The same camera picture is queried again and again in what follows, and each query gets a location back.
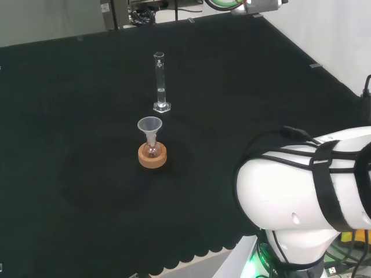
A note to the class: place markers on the yellow stop button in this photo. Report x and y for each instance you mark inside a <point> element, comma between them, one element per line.
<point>363,236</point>

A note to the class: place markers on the black bench cloth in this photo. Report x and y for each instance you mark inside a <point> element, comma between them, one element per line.
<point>87,144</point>

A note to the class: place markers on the small glass round-bottom flask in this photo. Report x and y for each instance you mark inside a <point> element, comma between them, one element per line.
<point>151,152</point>

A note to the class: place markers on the black upright pole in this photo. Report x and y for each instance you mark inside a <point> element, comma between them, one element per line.
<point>176,10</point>

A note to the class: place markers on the clear plastic funnel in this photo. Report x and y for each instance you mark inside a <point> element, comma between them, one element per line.
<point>149,123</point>

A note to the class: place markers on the clear glass graduated cylinder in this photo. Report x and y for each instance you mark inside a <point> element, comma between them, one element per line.
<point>160,95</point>

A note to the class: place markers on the grey metal cabinet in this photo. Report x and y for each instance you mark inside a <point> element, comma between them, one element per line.
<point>108,14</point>

